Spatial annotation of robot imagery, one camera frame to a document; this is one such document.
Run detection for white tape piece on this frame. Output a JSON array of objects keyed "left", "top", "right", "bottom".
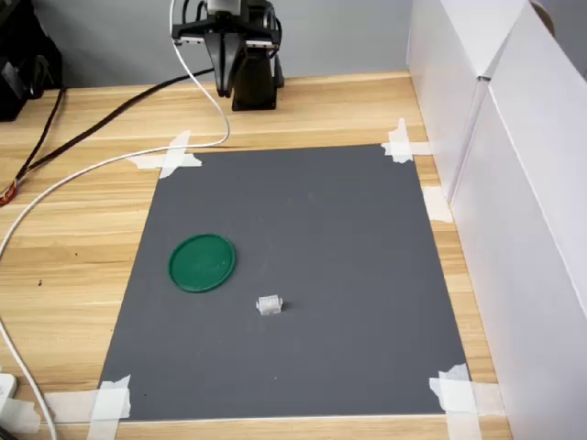
[
  {"left": 427, "top": 363, "right": 506, "bottom": 440},
  {"left": 125, "top": 129, "right": 204, "bottom": 181},
  {"left": 381, "top": 117, "right": 433, "bottom": 165},
  {"left": 421, "top": 184, "right": 456, "bottom": 225},
  {"left": 0, "top": 397, "right": 43, "bottom": 435},
  {"left": 42, "top": 374, "right": 133, "bottom": 440}
]

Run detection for black braided cable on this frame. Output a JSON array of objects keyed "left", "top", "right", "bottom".
[
  {"left": 17, "top": 67, "right": 216, "bottom": 184},
  {"left": 17, "top": 85, "right": 66, "bottom": 181}
]

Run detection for black equipment with straps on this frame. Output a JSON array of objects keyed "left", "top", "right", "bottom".
[{"left": 0, "top": 0, "right": 64, "bottom": 123}]

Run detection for dark grey mat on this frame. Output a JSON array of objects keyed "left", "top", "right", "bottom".
[{"left": 98, "top": 143, "right": 473, "bottom": 422}]

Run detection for round green lid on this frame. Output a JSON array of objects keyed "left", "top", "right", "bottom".
[{"left": 168, "top": 233, "right": 238, "bottom": 294}]

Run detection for orange wire connector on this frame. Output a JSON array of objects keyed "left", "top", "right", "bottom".
[{"left": 0, "top": 177, "right": 20, "bottom": 208}]

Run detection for small white plastic terminal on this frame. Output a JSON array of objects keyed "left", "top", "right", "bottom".
[{"left": 255, "top": 294, "right": 285, "bottom": 318}]

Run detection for white camera cable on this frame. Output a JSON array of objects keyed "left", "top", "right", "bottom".
[{"left": 0, "top": 0, "right": 231, "bottom": 440}]

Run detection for brown round object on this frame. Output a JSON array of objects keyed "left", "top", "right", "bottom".
[{"left": 530, "top": 0, "right": 557, "bottom": 39}]

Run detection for white partition panel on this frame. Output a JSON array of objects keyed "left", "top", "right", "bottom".
[
  {"left": 450, "top": 0, "right": 587, "bottom": 440},
  {"left": 406, "top": 0, "right": 536, "bottom": 204}
]

